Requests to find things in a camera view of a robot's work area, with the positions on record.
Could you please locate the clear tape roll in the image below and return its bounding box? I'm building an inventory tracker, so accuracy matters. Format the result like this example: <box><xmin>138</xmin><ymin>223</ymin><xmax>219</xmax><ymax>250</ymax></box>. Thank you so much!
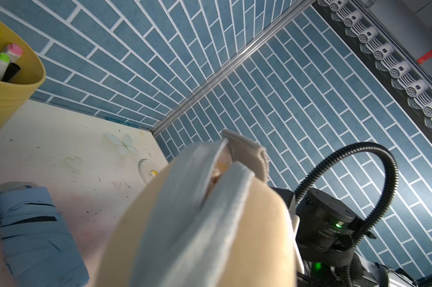
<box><xmin>138</xmin><ymin>159</ymin><xmax>158</xmax><ymax>185</ymax></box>

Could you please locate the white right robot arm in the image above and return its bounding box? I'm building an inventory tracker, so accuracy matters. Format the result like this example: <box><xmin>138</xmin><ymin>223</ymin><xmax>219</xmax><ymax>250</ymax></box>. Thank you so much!
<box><xmin>298</xmin><ymin>189</ymin><xmax>432</xmax><ymax>287</ymax></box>

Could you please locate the black corrugated cable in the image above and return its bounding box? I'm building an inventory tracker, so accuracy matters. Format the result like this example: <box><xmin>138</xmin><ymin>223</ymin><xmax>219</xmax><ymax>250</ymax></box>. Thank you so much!
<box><xmin>294</xmin><ymin>141</ymin><xmax>400</xmax><ymax>287</ymax></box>

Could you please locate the light blue umbrella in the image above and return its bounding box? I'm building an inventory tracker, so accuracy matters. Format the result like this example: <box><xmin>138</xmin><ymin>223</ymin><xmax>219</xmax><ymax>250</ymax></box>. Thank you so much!
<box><xmin>0</xmin><ymin>185</ymin><xmax>90</xmax><ymax>287</ymax></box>

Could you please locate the aluminium corner post right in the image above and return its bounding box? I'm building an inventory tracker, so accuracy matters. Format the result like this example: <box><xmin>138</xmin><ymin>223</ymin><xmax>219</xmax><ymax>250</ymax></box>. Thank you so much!
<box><xmin>151</xmin><ymin>0</ymin><xmax>315</xmax><ymax>137</ymax></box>

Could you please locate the beige zippered umbrella case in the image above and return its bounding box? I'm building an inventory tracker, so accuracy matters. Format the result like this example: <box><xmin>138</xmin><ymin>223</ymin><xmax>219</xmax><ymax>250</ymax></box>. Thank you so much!
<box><xmin>95</xmin><ymin>130</ymin><xmax>297</xmax><ymax>287</ymax></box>

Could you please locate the yellow pen cup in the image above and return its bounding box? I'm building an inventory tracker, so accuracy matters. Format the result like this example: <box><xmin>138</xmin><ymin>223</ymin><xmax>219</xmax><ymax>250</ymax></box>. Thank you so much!
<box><xmin>0</xmin><ymin>21</ymin><xmax>47</xmax><ymax>130</ymax></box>

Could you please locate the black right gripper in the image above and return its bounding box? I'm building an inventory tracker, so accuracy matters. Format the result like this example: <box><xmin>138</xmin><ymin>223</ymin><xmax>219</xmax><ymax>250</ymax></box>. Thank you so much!
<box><xmin>274</xmin><ymin>188</ymin><xmax>377</xmax><ymax>287</ymax></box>

